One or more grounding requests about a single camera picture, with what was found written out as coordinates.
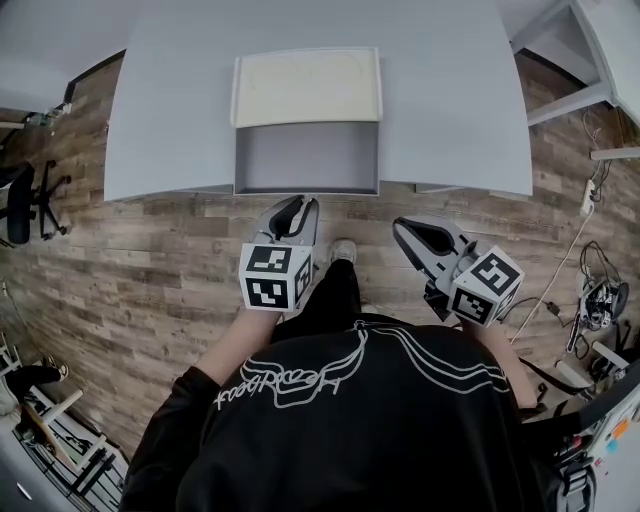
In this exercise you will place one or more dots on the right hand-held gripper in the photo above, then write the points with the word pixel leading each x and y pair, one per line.
pixel 480 290

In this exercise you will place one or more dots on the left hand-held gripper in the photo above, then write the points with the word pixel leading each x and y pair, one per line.
pixel 272 275

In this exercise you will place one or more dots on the white drawer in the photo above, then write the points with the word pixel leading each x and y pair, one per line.
pixel 305 155

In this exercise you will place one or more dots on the person's right forearm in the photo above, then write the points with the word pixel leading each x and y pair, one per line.
pixel 500 360

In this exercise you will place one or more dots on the person's left forearm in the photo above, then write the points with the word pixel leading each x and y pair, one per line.
pixel 240 345

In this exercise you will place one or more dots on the grey storage box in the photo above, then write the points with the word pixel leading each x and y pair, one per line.
pixel 305 90

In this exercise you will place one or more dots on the person's white shoe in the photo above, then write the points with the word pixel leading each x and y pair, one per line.
pixel 344 250

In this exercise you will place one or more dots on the person's black trouser leg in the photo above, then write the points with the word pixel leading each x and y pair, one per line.
pixel 335 295

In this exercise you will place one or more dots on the black power adapter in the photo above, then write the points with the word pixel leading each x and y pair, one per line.
pixel 552 308

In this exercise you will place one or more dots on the large white table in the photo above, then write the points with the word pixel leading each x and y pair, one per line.
pixel 170 125

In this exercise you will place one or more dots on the white power strip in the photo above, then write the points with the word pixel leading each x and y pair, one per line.
pixel 588 197

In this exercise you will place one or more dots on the person's black printed shirt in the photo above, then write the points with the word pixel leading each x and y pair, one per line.
pixel 350 425

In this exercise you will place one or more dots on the pile of small bottles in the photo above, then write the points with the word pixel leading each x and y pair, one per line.
pixel 47 114

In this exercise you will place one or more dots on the small white table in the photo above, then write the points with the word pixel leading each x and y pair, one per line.
pixel 615 45

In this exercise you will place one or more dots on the black office chair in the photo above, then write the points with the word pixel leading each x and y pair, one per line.
pixel 20 210

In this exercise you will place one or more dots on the white metal rack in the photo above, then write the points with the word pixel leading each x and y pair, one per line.
pixel 65 425

